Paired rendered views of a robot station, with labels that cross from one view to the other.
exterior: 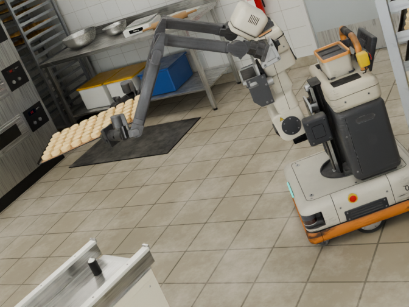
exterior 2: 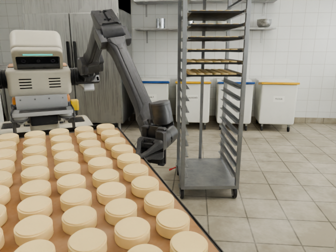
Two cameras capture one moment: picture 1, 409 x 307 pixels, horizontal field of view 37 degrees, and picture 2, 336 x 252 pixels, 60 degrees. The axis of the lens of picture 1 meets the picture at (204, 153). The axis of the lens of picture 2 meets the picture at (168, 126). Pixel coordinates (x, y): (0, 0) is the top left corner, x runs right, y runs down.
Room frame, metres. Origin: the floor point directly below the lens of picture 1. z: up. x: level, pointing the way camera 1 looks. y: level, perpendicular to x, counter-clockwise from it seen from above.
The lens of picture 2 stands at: (3.25, 1.03, 1.24)
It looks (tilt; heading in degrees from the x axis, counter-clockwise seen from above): 15 degrees down; 240
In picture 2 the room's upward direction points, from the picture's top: straight up
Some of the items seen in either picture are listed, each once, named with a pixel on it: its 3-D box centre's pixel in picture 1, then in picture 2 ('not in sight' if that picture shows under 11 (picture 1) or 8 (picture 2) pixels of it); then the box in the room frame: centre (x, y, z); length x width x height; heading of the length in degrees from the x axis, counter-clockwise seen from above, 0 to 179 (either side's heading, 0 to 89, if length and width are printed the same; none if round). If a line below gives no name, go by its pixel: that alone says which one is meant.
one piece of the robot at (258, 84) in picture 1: (257, 78); (44, 118); (3.10, -0.40, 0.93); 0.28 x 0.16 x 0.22; 174
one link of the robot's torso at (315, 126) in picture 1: (300, 127); not in sight; (3.02, -0.52, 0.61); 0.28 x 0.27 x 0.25; 174
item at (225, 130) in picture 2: not in sight; (227, 132); (1.54, -0.89, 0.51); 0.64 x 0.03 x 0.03; 62
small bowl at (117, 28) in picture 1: (115, 29); not in sight; (6.63, 0.36, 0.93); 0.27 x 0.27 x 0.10
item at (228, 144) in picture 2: not in sight; (226, 142); (1.54, -0.89, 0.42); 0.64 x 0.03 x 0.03; 62
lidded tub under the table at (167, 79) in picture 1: (166, 74); not in sight; (6.30, 0.05, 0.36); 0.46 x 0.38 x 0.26; 147
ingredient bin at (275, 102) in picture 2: not in sight; (273, 104); (-0.51, -2.13, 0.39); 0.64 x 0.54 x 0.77; 53
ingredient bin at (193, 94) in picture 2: not in sight; (192, 103); (0.56, -2.87, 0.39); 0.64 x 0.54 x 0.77; 56
